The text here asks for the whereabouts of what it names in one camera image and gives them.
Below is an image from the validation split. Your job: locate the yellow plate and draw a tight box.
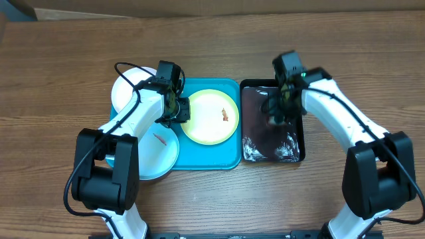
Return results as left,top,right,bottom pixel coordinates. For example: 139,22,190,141
181,89,240,145

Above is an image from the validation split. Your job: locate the pink plate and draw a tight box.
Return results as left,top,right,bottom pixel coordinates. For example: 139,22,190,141
111,67,157,113

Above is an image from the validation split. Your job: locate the green sponge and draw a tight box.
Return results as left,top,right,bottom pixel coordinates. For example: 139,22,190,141
268,116,287,127

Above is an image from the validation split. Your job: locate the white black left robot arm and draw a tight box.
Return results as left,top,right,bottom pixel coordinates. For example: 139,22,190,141
64,90,190,238

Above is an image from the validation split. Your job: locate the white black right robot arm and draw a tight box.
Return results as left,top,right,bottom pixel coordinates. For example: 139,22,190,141
262,66,423,238

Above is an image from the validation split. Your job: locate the black water tray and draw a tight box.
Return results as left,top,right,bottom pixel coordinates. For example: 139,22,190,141
240,79,305,163

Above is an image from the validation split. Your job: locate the teal plastic tray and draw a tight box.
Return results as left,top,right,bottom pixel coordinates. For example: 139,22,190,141
171,78,242,171

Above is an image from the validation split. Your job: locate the light blue plate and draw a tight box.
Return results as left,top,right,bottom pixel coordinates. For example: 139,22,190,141
105,121,181,181

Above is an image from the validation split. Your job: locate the cardboard backboard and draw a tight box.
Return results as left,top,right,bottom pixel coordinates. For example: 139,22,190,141
25,0,424,17

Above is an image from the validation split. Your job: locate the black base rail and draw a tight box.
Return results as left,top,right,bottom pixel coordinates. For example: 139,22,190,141
88,229,384,239

